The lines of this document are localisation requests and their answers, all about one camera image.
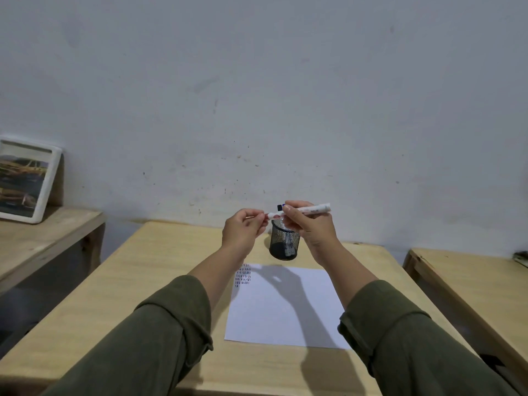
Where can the person's left hand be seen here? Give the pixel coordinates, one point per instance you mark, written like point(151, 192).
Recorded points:
point(239, 230)

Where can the person's right hand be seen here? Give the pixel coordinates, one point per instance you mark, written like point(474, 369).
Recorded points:
point(315, 233)

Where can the person's right thumb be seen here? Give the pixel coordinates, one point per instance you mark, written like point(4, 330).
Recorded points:
point(288, 214)

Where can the person's left thumb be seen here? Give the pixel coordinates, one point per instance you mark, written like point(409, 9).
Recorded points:
point(258, 218)

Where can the white marker pen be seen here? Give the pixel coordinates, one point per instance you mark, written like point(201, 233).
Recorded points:
point(317, 209)

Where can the person's left forearm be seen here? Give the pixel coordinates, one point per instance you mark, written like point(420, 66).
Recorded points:
point(165, 325)

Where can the person's right forearm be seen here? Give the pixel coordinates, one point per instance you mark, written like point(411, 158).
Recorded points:
point(396, 338)

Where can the black mesh pen holder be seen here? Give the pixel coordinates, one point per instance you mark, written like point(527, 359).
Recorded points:
point(283, 245)

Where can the white paper sheet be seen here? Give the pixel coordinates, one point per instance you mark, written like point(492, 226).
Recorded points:
point(272, 313)

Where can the wooden side table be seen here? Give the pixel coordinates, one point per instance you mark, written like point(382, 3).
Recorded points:
point(37, 239)
point(474, 292)

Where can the small grey object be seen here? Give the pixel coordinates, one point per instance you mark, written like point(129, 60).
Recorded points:
point(522, 258)

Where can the white picture frame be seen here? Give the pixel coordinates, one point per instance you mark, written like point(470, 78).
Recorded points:
point(24, 181)

